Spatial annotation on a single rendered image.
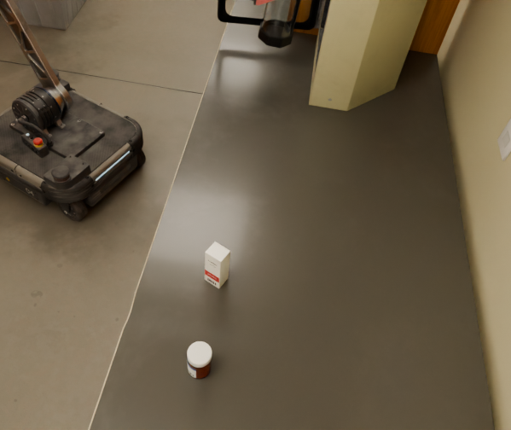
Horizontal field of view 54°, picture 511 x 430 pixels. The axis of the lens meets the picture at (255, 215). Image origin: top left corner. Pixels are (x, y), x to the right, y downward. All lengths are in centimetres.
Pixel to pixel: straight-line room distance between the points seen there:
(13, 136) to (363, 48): 164
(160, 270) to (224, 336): 20
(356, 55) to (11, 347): 158
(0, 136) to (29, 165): 24
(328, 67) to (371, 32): 14
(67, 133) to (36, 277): 64
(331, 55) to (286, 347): 76
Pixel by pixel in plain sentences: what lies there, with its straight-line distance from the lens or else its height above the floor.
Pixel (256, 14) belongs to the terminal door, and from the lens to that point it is 166.
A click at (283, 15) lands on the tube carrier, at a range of 144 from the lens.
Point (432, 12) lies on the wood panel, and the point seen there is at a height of 108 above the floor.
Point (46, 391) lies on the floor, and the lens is 203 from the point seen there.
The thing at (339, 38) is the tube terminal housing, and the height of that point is 116.
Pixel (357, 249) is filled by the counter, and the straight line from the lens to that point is 115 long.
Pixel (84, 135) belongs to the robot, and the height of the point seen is 26.
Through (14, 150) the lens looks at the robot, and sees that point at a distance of 241.
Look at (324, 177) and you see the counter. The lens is 127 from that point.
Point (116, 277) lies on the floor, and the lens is 219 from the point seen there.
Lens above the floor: 184
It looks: 51 degrees down
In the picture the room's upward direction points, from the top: 8 degrees clockwise
